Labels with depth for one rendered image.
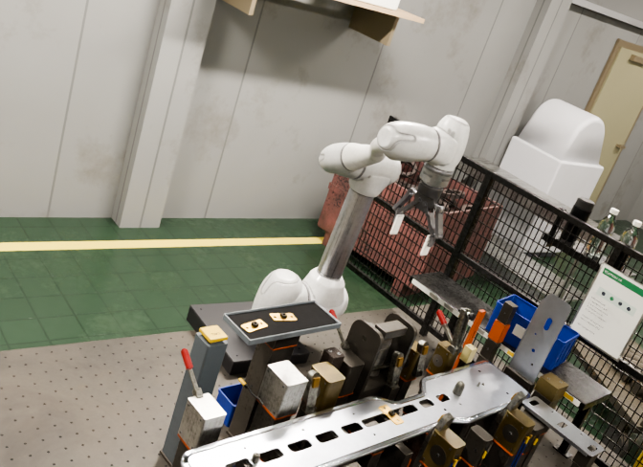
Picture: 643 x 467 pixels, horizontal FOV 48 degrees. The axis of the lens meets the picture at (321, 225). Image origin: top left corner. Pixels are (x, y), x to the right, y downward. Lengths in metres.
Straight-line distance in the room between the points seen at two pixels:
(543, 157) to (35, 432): 5.63
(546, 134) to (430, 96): 1.28
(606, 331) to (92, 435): 1.88
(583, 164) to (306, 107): 2.89
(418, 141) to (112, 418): 1.27
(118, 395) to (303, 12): 3.54
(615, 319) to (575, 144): 4.26
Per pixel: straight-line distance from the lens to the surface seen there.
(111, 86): 4.87
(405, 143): 2.02
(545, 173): 7.05
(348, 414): 2.21
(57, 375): 2.55
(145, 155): 4.97
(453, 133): 2.13
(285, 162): 5.78
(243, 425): 2.38
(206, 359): 2.05
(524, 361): 2.83
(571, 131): 7.05
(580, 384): 2.94
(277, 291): 2.74
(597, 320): 2.98
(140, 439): 2.36
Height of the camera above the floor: 2.25
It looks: 21 degrees down
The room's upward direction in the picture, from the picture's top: 19 degrees clockwise
